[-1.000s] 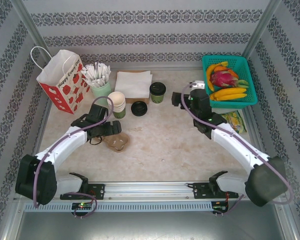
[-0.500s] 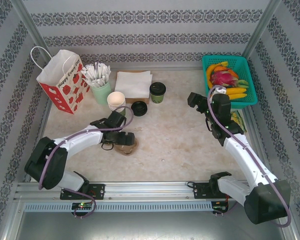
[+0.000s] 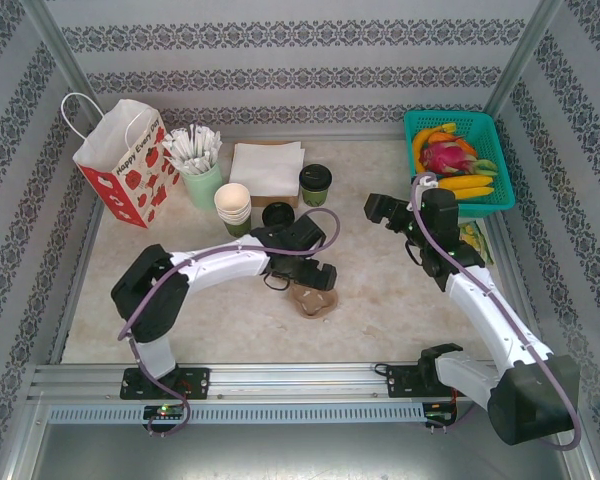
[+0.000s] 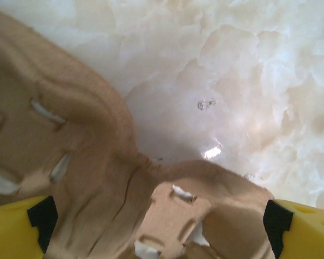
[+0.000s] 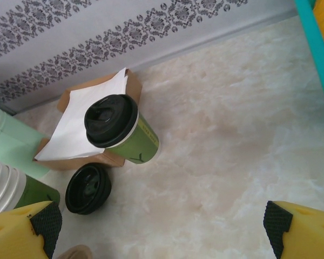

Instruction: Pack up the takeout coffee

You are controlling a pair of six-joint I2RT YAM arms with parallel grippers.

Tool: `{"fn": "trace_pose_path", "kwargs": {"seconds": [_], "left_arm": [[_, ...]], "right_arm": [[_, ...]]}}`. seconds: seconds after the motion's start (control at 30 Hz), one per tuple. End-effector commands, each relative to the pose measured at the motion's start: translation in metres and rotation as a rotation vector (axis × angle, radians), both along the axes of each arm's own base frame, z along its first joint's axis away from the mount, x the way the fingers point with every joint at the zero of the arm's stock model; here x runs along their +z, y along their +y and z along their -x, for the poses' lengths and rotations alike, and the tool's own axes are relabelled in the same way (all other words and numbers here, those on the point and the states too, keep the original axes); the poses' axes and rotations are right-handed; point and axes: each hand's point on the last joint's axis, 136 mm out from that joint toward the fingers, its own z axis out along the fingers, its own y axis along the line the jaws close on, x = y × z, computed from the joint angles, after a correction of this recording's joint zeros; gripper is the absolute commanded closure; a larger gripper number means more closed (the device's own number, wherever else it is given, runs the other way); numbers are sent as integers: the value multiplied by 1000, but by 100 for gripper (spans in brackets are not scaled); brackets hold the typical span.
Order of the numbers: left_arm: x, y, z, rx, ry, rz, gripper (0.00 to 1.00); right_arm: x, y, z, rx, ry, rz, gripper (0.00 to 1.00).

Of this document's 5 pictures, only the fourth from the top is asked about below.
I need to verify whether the brown pulp cup carrier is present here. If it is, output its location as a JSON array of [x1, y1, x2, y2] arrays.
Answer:
[[0, 5, 278, 259]]

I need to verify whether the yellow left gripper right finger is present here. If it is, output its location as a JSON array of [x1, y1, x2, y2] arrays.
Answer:
[[262, 199, 324, 259]]

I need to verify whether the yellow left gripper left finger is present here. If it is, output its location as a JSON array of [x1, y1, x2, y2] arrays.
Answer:
[[0, 195, 59, 259]]

